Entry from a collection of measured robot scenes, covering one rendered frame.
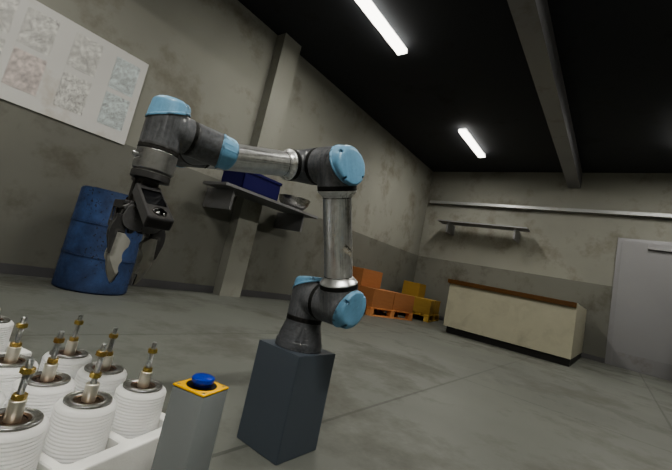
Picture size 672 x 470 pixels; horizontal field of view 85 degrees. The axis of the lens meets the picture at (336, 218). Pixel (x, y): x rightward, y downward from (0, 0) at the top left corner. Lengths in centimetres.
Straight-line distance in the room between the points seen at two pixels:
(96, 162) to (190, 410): 338
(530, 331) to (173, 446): 540
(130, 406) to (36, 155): 314
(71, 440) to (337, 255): 69
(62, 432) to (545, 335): 552
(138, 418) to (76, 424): 13
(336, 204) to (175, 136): 47
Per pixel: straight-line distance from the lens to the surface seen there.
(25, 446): 76
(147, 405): 89
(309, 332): 121
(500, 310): 595
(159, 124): 79
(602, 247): 819
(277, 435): 124
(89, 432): 83
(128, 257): 346
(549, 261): 820
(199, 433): 76
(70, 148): 391
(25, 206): 384
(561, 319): 583
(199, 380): 75
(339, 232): 106
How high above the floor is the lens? 57
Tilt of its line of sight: 8 degrees up
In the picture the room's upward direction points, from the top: 12 degrees clockwise
